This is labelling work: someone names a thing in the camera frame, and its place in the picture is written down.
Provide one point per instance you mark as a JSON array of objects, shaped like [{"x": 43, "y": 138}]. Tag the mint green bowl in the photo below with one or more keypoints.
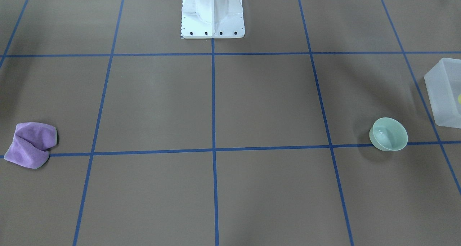
[{"x": 387, "y": 134}]

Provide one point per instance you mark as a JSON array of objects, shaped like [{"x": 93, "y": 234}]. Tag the purple microfiber cloth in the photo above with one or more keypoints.
[{"x": 31, "y": 144}]

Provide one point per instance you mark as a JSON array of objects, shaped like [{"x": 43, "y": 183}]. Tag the clear white plastic bin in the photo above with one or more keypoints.
[{"x": 443, "y": 83}]

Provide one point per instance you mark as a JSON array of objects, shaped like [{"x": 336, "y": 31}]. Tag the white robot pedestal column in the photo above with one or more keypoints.
[{"x": 206, "y": 19}]

